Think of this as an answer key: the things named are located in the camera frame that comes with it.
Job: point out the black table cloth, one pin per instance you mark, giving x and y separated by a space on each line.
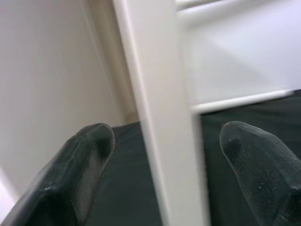
131 183

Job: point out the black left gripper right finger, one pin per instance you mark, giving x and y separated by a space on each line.
263 174

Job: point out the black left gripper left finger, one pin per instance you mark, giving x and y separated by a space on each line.
70 179

